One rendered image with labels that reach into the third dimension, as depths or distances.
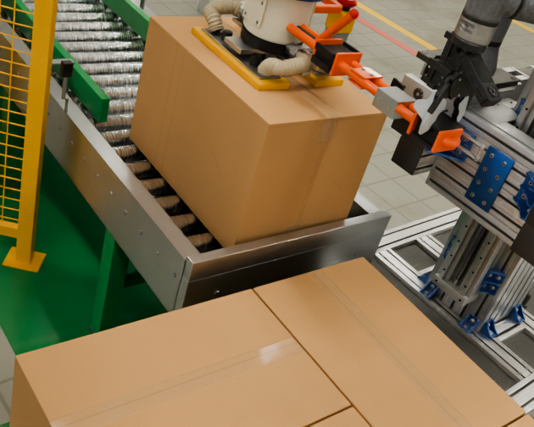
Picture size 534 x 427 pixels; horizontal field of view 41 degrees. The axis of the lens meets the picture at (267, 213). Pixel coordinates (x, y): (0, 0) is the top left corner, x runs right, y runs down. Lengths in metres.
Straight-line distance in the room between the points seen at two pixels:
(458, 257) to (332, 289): 0.63
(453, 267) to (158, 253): 1.02
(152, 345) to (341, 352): 0.45
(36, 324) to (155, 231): 0.67
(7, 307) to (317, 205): 1.06
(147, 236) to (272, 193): 0.35
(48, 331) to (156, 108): 0.78
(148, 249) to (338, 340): 0.55
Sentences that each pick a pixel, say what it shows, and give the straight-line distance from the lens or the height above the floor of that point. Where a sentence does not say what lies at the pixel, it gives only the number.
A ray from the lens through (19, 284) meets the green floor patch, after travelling 2.49.
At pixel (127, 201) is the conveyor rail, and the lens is 1.95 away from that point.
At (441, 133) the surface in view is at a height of 1.10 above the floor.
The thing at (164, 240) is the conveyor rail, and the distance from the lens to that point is 1.80.
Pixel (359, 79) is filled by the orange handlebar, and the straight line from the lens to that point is 1.68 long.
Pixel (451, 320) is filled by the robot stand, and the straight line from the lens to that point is 2.51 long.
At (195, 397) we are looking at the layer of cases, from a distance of 1.51.
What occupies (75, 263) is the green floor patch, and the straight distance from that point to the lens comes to 2.59.
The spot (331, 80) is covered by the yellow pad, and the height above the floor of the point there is 0.97.
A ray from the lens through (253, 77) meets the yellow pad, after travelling 1.81.
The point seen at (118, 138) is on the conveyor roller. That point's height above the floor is 0.54.
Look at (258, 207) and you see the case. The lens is 1.79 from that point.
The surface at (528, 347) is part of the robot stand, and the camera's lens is 2.62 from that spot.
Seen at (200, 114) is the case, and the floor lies 0.82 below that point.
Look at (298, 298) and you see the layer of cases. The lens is 1.81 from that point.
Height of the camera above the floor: 1.68
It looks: 33 degrees down
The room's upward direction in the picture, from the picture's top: 17 degrees clockwise
